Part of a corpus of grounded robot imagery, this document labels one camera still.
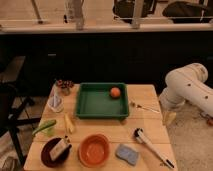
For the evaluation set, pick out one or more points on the green plastic tray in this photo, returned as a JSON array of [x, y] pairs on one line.
[[94, 101]]

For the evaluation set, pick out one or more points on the orange bowl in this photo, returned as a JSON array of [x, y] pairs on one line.
[[94, 151]]

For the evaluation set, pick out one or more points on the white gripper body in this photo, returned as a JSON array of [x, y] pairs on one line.
[[170, 102]]

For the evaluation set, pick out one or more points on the dark brown plate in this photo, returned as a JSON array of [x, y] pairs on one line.
[[45, 156]]

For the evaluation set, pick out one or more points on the blue sponge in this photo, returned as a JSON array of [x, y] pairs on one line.
[[127, 154]]

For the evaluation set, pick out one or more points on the yellow banana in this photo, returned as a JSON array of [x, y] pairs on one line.
[[69, 124]]

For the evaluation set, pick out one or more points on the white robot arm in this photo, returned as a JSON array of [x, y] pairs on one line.
[[186, 84]]

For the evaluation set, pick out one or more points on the green cucumber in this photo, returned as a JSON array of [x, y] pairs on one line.
[[43, 126]]

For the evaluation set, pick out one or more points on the metal fork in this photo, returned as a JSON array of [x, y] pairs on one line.
[[138, 106]]

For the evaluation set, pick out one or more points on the white black dish brush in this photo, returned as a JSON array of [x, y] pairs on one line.
[[142, 139]]

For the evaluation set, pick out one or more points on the small box on plate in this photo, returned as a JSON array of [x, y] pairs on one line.
[[60, 148]]

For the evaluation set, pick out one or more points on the orange apple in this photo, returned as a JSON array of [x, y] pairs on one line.
[[115, 92]]

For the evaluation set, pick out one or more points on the dark chair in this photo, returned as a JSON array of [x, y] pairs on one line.
[[9, 116]]

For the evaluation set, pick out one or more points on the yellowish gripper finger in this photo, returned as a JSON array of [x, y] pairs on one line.
[[168, 117]]

